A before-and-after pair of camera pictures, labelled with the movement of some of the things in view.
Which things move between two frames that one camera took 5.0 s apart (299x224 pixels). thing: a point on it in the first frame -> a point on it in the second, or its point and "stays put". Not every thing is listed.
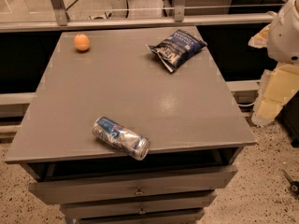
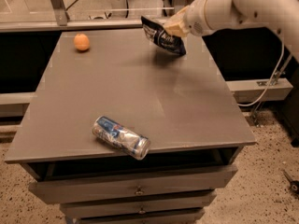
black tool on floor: x=293 y=185 stays put
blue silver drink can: x=127 y=140 stays put
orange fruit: x=81 y=42 stays put
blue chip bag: x=177 y=48 -> x=159 y=35
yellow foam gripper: x=285 y=37 -> x=194 y=20
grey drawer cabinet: x=161 y=81 stays put
